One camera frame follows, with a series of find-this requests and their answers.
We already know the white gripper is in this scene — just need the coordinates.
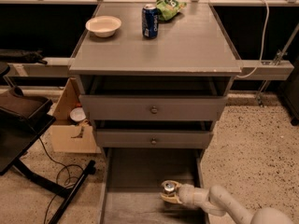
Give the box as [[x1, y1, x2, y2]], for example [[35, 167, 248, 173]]
[[161, 180, 198, 208]]

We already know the white bowl in box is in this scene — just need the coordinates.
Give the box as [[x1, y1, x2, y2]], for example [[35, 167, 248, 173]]
[[69, 107, 86, 122]]

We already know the cardboard box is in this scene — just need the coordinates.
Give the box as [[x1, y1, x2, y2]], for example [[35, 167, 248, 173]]
[[50, 78, 101, 153]]

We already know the white cable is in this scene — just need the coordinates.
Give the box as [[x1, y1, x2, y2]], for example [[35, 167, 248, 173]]
[[235, 0, 271, 79]]

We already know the grey drawer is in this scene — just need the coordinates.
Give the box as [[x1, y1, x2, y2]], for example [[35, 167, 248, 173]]
[[98, 148, 209, 224], [94, 120, 213, 149], [80, 76, 226, 121]]

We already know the black stand with tray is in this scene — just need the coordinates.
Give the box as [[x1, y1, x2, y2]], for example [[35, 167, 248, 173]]
[[0, 86, 95, 224]]

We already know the red bull can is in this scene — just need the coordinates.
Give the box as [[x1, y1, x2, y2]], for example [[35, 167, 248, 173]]
[[163, 182, 175, 197]]

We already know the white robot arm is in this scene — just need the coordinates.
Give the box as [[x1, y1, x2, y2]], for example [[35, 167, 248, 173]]
[[161, 180, 294, 224]]

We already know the black floor cable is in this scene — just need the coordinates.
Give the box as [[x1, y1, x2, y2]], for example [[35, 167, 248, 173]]
[[37, 136, 86, 224]]

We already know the grey bottom drawer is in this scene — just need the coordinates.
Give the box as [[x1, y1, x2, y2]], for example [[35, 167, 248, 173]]
[[98, 148, 209, 224]]

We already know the grey middle drawer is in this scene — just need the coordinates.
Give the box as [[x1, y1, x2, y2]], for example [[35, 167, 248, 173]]
[[94, 120, 213, 149]]

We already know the blue pepsi can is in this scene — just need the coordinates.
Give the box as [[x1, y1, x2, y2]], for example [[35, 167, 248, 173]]
[[142, 4, 159, 38]]

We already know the grey drawer cabinet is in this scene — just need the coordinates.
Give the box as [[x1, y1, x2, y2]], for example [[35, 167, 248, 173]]
[[68, 2, 243, 156]]

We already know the grey top drawer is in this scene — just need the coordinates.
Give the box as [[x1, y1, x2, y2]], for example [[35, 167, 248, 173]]
[[80, 76, 226, 121]]

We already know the green chip bag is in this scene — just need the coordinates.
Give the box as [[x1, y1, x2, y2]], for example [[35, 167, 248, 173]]
[[156, 0, 187, 21]]

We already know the metal frame rail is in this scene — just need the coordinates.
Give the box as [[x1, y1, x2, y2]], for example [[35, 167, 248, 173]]
[[7, 58, 294, 80]]

